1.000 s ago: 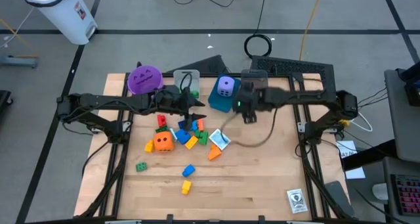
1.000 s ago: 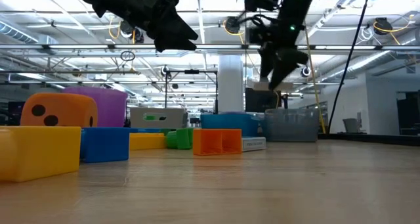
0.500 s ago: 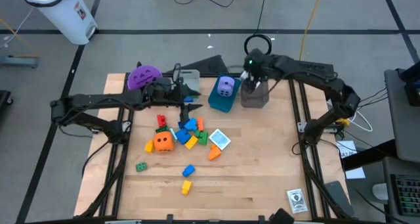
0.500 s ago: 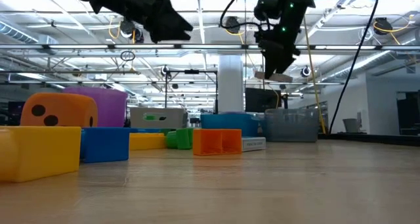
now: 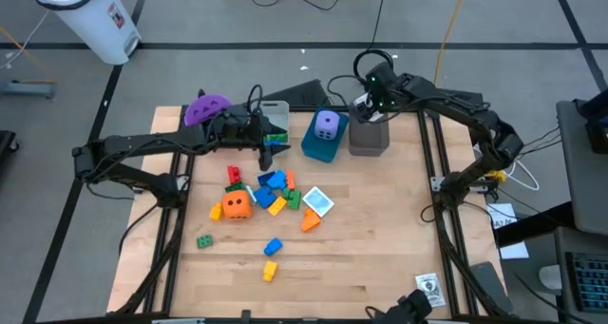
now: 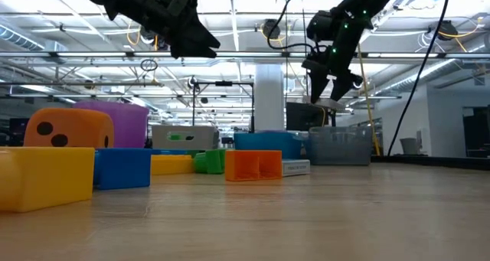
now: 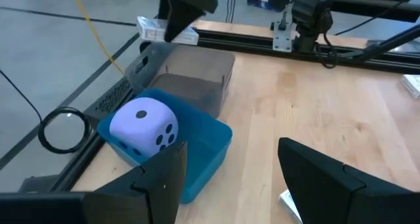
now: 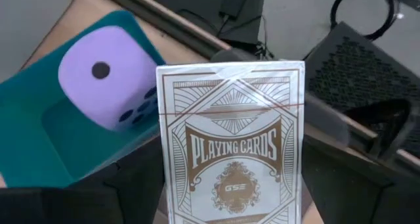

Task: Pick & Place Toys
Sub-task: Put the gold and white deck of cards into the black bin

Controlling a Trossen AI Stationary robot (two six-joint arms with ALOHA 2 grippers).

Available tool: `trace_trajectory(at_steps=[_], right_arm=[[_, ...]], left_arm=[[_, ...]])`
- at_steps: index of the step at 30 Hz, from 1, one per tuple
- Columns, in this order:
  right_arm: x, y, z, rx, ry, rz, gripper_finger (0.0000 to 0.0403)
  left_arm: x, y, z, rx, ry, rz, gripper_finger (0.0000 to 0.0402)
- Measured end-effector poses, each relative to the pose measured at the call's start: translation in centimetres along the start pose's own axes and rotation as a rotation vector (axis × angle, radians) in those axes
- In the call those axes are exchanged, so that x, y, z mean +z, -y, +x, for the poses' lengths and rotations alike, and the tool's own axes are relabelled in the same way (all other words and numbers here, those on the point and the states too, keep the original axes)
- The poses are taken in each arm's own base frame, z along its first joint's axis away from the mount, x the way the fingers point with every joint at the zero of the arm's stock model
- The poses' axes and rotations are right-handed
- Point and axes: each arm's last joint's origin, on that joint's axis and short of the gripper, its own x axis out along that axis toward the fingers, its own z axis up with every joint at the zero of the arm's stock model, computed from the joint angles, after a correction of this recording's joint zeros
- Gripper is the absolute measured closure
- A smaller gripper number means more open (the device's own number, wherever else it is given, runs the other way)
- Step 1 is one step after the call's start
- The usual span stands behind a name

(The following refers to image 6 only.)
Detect blue-backed card box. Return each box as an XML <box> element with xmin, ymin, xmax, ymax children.
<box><xmin>282</xmin><ymin>158</ymin><xmax>312</xmax><ymax>178</ymax></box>

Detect yellow flat block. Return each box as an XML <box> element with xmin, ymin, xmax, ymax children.
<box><xmin>150</xmin><ymin>154</ymin><xmax>194</xmax><ymax>176</ymax></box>

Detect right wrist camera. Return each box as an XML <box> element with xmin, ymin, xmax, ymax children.
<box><xmin>305</xmin><ymin>10</ymin><xmax>338</xmax><ymax>43</ymax></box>

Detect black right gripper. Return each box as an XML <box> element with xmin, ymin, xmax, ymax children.
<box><xmin>301</xmin><ymin>4</ymin><xmax>374</xmax><ymax>104</ymax></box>

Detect black stand frame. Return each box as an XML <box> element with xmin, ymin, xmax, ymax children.
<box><xmin>192</xmin><ymin>80</ymin><xmax>256</xmax><ymax>134</ymax></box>

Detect yellow hanging cable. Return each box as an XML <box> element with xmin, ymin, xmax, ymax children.
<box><xmin>355</xmin><ymin>42</ymin><xmax>381</xmax><ymax>157</ymax></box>

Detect yellow toy brick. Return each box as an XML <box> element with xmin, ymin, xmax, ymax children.
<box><xmin>0</xmin><ymin>145</ymin><xmax>96</xmax><ymax>214</ymax></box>

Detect dark grey translucent bin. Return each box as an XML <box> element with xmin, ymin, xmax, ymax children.
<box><xmin>308</xmin><ymin>126</ymin><xmax>373</xmax><ymax>166</ymax></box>

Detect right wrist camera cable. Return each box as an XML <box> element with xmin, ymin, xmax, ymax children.
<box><xmin>266</xmin><ymin>0</ymin><xmax>353</xmax><ymax>54</ymax></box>

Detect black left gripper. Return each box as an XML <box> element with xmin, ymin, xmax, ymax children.
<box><xmin>145</xmin><ymin>0</ymin><xmax>222</xmax><ymax>59</ymax></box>

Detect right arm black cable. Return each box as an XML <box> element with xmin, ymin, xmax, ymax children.
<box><xmin>386</xmin><ymin>0</ymin><xmax>454</xmax><ymax>158</ymax></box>

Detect orange foam die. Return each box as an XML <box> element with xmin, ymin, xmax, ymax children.
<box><xmin>23</xmin><ymin>107</ymin><xmax>115</xmax><ymax>149</ymax></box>

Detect white building pillar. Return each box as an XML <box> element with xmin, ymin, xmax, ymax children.
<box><xmin>254</xmin><ymin>64</ymin><xmax>286</xmax><ymax>134</ymax></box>

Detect black monitor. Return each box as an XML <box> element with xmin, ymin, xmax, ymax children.
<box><xmin>286</xmin><ymin>102</ymin><xmax>328</xmax><ymax>132</ymax></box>

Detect teal plastic bin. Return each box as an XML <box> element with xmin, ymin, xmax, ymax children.
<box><xmin>233</xmin><ymin>130</ymin><xmax>303</xmax><ymax>161</ymax></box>

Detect blue toy block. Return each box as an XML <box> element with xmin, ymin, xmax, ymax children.
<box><xmin>151</xmin><ymin>148</ymin><xmax>204</xmax><ymax>156</ymax></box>

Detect distant grey waste bin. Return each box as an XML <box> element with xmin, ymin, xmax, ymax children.
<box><xmin>400</xmin><ymin>137</ymin><xmax>422</xmax><ymax>155</ymax></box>

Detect purple pumpkin-face bucket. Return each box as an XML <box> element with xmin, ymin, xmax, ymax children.
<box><xmin>73</xmin><ymin>101</ymin><xmax>150</xmax><ymax>149</ymax></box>

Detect orange wedge block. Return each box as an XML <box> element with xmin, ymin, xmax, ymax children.
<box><xmin>224</xmin><ymin>149</ymin><xmax>284</xmax><ymax>182</ymax></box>

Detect light grey plastic bin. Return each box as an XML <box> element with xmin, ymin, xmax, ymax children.
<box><xmin>151</xmin><ymin>125</ymin><xmax>221</xmax><ymax>151</ymax></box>

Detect blue toy brick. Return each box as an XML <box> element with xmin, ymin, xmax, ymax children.
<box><xmin>93</xmin><ymin>148</ymin><xmax>153</xmax><ymax>191</ymax></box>

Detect grey overhead beam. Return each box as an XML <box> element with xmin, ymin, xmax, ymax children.
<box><xmin>0</xmin><ymin>51</ymin><xmax>490</xmax><ymax>59</ymax></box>

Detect black cabinet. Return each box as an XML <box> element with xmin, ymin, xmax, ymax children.
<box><xmin>462</xmin><ymin>106</ymin><xmax>490</xmax><ymax>158</ymax></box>

